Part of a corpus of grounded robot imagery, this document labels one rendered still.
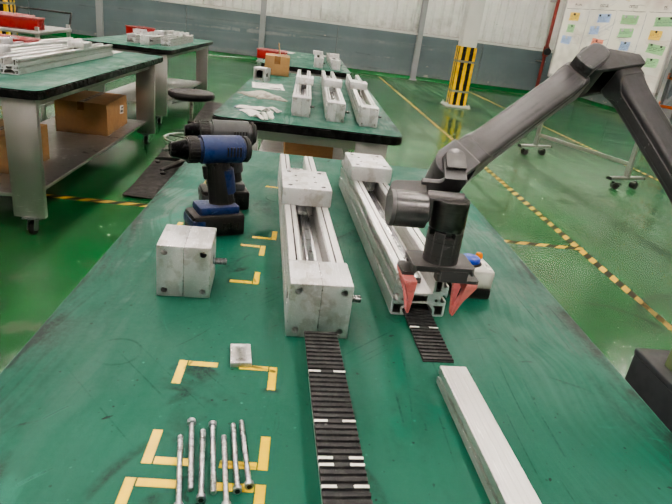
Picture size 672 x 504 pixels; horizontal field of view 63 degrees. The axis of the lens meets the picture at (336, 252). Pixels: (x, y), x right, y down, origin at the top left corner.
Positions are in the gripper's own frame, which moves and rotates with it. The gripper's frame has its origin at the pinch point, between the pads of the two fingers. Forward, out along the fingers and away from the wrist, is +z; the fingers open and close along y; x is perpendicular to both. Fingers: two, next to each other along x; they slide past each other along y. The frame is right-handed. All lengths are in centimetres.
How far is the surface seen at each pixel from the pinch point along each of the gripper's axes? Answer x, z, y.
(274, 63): -396, -5, 29
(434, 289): -5.4, -0.9, -2.1
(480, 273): -13.6, -1.0, -13.6
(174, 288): -7.0, 2.8, 43.2
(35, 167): -209, 44, 146
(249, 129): -56, -16, 34
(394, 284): -5.6, -1.4, 5.2
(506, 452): 31.9, 1.5, -1.4
